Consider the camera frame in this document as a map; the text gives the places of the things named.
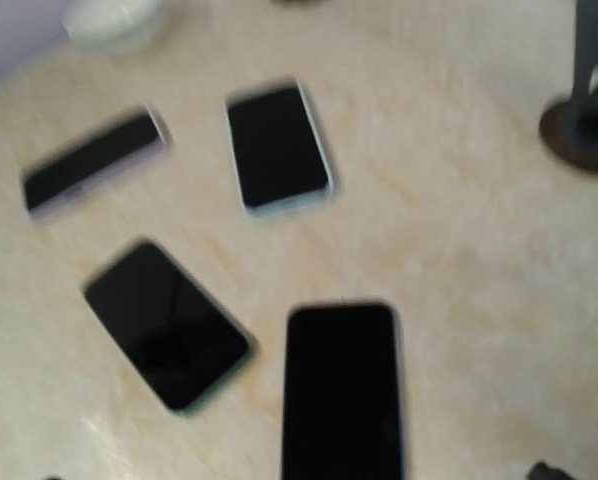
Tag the phone with light-blue case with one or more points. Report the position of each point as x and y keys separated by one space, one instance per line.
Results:
x=281 y=158

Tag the phone with teal case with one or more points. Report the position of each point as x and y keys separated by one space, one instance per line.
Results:
x=181 y=340

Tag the folding phone stand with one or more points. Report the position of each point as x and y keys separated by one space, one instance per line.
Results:
x=568 y=127

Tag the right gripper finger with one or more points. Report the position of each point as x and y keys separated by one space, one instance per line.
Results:
x=543 y=471

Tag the white bowl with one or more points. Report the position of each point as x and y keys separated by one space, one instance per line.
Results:
x=115 y=27

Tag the phone with lilac case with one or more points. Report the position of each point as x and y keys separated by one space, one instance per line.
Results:
x=83 y=164

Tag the phone with dark-blue case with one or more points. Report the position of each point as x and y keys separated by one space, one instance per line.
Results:
x=341 y=400

